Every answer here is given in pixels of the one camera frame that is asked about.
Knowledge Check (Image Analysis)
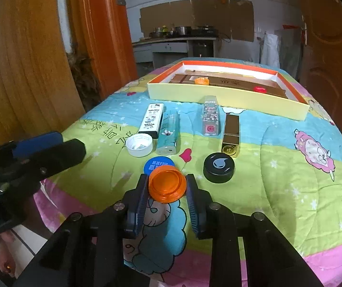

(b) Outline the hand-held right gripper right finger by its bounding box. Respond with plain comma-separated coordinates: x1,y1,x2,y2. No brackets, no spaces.
185,173,324,287

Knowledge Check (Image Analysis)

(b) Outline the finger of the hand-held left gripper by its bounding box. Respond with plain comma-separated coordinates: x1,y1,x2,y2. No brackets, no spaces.
15,138,87,186
0,131,64,171

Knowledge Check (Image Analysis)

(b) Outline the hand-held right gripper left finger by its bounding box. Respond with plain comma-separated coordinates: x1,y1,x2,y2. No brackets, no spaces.
12,173,151,287

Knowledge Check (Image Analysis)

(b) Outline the gold lighter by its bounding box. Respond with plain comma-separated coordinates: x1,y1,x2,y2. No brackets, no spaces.
221,114,240,158

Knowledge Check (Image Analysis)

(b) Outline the white cartoon lighter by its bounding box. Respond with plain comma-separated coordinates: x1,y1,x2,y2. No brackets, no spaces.
138,103,164,139

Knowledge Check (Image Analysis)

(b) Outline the yellow cardboard box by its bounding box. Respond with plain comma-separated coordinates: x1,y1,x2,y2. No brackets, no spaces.
147,60,310,122

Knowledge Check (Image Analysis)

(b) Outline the blue round bottle cap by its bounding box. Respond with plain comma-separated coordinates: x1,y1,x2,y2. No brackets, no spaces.
143,156,175,175

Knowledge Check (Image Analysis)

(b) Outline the black round cap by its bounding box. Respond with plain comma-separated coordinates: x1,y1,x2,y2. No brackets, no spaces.
203,152,236,183

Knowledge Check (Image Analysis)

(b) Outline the white plastic bottle cap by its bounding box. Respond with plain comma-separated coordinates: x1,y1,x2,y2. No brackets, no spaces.
126,134,154,158

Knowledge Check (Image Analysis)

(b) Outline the brown wooden wardrobe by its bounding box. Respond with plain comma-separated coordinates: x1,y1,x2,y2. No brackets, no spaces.
0,0,85,145

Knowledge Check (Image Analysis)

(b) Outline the dark straw broom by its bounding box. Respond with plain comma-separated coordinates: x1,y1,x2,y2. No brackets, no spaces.
68,49,102,110

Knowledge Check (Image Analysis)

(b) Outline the teal flower lighter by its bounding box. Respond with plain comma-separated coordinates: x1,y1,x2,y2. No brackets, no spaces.
156,110,180,156

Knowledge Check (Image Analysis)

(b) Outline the clear patterned lighter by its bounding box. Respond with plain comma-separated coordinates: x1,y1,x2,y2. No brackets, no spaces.
202,95,221,136

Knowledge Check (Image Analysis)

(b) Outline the printed sheep blanket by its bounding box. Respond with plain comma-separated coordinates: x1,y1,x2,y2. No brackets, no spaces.
35,57,342,287

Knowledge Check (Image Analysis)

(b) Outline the orange wooden door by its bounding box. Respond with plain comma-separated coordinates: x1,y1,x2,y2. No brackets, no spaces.
66,0,138,102

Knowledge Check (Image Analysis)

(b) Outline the grey kitchen counter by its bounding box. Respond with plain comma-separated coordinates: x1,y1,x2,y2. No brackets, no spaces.
132,34,220,66

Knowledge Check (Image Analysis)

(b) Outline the dark air fryer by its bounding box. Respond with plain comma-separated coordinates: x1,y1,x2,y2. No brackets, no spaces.
193,40,214,58

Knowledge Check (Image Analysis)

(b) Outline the white plastic bag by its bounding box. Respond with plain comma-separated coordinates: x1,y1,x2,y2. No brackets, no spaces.
262,31,280,68

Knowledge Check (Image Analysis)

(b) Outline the black stove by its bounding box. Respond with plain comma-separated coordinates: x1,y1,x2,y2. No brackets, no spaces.
190,25,219,37

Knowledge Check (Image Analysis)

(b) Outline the carved brown wooden door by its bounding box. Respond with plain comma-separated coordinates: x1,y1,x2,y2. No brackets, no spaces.
297,0,342,157

